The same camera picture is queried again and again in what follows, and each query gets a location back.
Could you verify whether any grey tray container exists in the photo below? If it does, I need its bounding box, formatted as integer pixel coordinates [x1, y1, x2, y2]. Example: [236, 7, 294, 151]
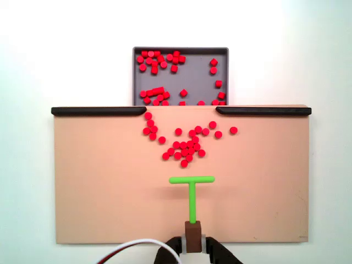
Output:
[132, 46, 230, 107]

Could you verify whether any beige flat board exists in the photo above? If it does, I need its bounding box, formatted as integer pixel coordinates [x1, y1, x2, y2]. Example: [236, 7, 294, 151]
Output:
[52, 104, 310, 245]

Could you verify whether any black guide rail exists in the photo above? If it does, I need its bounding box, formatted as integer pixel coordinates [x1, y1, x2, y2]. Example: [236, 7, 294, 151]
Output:
[51, 106, 147, 117]
[215, 106, 312, 118]

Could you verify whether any green T pusher brown block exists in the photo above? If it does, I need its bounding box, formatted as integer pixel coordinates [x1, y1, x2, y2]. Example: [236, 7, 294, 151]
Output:
[168, 175, 216, 253]

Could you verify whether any white red black cable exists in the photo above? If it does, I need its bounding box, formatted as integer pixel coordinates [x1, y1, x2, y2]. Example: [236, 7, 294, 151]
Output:
[92, 238, 182, 264]

